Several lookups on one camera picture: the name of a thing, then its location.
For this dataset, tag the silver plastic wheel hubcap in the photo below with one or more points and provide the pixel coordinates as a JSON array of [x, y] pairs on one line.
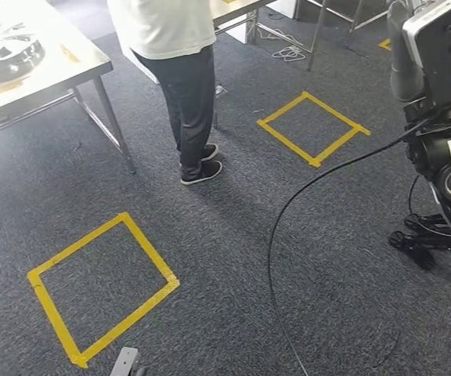
[[2, 54]]

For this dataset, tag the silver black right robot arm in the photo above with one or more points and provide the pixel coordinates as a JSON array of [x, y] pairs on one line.
[[444, 155]]

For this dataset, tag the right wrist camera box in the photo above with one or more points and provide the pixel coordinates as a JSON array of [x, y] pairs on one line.
[[444, 46]]

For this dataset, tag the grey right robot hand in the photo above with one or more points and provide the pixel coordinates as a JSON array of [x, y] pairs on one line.
[[405, 78]]

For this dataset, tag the chrome leg desk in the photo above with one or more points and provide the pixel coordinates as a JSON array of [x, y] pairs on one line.
[[316, 36]]

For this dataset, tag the silver black humanoid robot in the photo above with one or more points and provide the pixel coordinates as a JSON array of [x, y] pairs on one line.
[[421, 241]]

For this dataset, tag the yellow table tape rectangle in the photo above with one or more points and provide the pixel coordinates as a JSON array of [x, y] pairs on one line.
[[68, 53]]

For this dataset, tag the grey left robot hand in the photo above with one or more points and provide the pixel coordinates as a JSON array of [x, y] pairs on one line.
[[140, 371]]

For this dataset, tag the stainless steel workbench table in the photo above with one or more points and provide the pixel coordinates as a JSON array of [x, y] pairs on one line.
[[90, 59]]

